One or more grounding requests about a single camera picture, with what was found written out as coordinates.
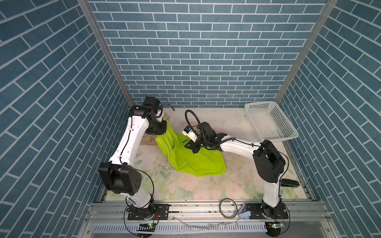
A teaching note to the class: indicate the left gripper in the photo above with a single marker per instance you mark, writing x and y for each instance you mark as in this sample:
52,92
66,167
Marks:
162,130

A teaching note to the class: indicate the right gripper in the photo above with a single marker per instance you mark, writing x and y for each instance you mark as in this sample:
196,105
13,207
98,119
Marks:
191,147

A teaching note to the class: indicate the lime green shorts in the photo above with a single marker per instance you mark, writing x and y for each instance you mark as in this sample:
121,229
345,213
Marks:
201,164

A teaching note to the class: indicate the white plastic basket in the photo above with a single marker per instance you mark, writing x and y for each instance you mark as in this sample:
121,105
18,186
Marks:
270,122

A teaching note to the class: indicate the beige shorts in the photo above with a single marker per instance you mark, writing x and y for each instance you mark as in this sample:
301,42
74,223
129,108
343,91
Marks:
148,140

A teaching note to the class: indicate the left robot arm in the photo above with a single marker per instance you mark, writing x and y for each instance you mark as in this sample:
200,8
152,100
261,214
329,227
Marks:
119,174

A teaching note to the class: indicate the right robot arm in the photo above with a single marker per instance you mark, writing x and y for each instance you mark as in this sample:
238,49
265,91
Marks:
268,160

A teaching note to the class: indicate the blue white connector plug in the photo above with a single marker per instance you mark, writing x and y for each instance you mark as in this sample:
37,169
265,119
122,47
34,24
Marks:
245,214

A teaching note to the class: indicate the small black remote device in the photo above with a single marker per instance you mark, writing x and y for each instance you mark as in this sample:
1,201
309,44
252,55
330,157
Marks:
284,182

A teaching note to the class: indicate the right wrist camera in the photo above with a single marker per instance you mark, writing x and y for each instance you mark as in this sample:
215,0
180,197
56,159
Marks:
190,133

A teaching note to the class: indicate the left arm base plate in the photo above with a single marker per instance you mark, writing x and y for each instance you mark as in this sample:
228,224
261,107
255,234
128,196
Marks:
153,211

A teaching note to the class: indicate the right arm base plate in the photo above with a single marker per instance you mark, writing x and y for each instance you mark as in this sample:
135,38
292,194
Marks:
264,211

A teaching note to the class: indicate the aluminium front rail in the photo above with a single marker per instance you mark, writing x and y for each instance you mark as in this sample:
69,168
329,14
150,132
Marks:
307,219

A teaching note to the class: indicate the white slotted cable duct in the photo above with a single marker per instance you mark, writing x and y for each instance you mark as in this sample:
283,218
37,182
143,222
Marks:
171,228

